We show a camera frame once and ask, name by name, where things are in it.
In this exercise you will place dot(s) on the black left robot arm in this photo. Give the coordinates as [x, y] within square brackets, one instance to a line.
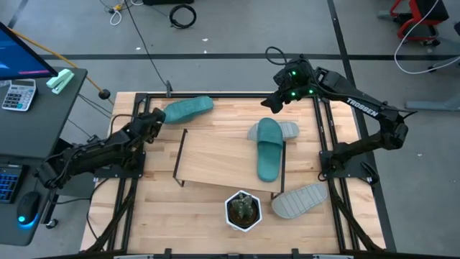
[93, 154]

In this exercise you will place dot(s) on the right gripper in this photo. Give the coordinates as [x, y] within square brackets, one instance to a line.
[294, 82]

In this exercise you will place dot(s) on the black floor box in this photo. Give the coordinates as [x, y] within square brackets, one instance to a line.
[169, 2]

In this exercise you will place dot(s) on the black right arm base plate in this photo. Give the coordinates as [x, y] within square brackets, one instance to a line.
[355, 169]

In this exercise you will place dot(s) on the mint green stapler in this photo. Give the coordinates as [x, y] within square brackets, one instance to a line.
[59, 81]

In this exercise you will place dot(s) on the wooden shelf with black frame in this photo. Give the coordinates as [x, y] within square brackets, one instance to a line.
[215, 158]

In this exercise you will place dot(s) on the white hexagonal plant pot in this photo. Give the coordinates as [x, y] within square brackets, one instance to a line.
[230, 216]

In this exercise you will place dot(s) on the grey desk foot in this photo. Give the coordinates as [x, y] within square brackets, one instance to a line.
[431, 105]

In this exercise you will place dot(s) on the green rubber slide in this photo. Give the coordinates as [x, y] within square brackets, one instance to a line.
[269, 151]
[187, 109]

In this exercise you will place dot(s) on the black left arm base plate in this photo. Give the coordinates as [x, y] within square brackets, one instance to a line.
[118, 174]

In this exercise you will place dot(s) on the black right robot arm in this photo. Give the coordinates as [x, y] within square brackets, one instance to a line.
[363, 108]

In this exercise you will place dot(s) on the black aluminium table frame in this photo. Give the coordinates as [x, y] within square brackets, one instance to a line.
[233, 95]

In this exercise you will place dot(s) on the grey rubber slide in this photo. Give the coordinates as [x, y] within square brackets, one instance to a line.
[291, 130]
[298, 200]

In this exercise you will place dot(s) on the computer monitor with blue screen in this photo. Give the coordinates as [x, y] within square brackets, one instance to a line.
[18, 57]

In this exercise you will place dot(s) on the black desk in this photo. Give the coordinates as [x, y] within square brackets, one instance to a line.
[36, 126]

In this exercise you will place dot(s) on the small green cactus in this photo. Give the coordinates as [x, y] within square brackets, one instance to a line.
[242, 205]

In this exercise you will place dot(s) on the black computer mouse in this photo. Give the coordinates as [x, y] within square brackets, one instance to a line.
[28, 206]

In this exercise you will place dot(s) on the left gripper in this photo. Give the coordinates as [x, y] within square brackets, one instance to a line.
[147, 126]

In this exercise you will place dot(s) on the black keyboard with blue backlight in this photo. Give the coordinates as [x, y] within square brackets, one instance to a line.
[9, 183]

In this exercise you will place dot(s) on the grey desk calculator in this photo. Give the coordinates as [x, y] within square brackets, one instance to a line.
[18, 94]

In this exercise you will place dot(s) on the red and black chair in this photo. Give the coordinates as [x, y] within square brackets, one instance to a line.
[420, 14]

